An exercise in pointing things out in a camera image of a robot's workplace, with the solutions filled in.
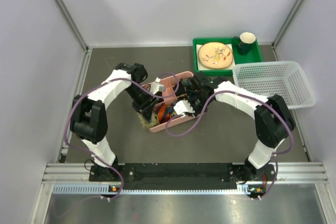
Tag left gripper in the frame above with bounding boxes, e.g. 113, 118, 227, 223
125, 84, 159, 123

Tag rolled orange blue tie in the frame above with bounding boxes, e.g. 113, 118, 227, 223
154, 103, 174, 124

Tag pink divided storage box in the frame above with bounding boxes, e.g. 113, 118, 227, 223
143, 71, 202, 133

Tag cream floral plate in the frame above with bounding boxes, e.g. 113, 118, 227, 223
198, 42, 234, 70

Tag purple cable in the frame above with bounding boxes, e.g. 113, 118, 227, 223
62, 71, 181, 198
164, 90, 295, 200

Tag olive green patterned tie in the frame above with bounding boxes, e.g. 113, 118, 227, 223
138, 113, 159, 130

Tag dark green mug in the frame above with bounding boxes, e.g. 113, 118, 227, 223
232, 32, 256, 55

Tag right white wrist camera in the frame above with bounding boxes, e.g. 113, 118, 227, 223
173, 100, 195, 118

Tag aluminium frame rail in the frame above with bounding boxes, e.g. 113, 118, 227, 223
42, 162, 329, 184

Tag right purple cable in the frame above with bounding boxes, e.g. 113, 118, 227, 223
164, 90, 295, 200

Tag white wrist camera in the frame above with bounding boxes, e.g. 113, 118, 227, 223
149, 77, 166, 94
173, 100, 195, 118

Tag white perforated plastic basket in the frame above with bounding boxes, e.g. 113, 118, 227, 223
233, 61, 316, 110

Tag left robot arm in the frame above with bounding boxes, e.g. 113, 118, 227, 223
70, 63, 158, 180

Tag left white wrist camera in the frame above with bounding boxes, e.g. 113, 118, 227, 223
149, 77, 166, 94

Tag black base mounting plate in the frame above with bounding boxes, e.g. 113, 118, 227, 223
89, 163, 277, 198

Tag rolled teal patterned tie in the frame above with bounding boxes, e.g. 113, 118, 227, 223
180, 77, 199, 96

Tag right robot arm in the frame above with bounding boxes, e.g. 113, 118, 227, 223
186, 73, 296, 180

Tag grey slotted cable duct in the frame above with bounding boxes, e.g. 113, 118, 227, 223
52, 184, 251, 195

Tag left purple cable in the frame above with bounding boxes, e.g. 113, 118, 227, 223
62, 71, 181, 198

